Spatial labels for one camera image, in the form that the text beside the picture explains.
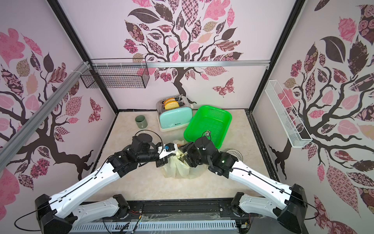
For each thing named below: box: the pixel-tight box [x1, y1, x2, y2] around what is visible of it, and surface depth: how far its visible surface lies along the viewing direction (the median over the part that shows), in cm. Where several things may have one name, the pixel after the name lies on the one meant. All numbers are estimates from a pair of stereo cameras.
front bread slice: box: [164, 100, 180, 110], surface depth 100 cm
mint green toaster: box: [156, 94, 193, 133], surface depth 102 cm
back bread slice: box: [163, 97, 179, 107], surface depth 102 cm
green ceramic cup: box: [134, 115, 148, 130], surface depth 109 cm
